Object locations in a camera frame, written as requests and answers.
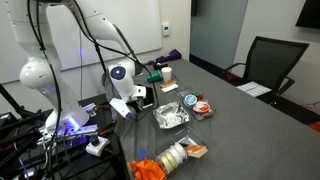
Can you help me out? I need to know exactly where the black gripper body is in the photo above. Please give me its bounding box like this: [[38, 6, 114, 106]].
[[136, 87, 154, 111]]

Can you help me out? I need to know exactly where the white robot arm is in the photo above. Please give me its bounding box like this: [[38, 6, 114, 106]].
[[0, 0, 131, 135]]

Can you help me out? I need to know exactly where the green plastic cup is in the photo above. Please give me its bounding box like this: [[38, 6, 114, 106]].
[[147, 71, 162, 83]]

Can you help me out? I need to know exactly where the crumpled foil tray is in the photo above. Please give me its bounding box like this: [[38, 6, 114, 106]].
[[153, 102, 190, 129]]

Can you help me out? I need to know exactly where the brown and white sponge block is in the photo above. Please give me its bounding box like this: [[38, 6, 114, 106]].
[[160, 80, 178, 93]]

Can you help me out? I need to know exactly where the white paper cup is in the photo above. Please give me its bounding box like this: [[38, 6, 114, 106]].
[[161, 67, 172, 82]]

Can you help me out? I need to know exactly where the small blue eraser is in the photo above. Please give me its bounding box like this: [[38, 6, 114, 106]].
[[138, 149, 146, 161]]

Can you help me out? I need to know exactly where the purple folded umbrella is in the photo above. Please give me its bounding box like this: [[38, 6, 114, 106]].
[[148, 49, 182, 65]]

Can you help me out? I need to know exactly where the white control box with knob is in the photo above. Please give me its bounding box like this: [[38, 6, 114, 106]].
[[86, 135, 110, 157]]

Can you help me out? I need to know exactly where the orange crumpled cloth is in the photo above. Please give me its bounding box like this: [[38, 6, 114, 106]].
[[127, 159, 166, 180]]

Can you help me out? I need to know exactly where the white paper sheet on chair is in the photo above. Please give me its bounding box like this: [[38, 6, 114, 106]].
[[238, 82, 271, 97]]

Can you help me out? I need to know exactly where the black tripod equipment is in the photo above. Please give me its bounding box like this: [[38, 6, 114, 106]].
[[0, 83, 44, 180]]

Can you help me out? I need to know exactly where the black mesh office chair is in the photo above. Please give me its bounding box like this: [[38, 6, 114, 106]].
[[222, 36, 309, 105]]

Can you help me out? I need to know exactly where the orange plastic bag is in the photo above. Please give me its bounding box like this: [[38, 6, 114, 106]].
[[308, 122, 320, 132]]

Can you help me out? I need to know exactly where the white wall thermostat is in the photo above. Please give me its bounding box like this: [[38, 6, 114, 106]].
[[162, 22, 171, 36]]

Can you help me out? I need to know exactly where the wall whiteboard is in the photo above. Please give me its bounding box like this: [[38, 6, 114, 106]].
[[0, 0, 162, 82]]

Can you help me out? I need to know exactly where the black wall television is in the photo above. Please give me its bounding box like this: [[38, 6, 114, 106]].
[[296, 0, 320, 29]]

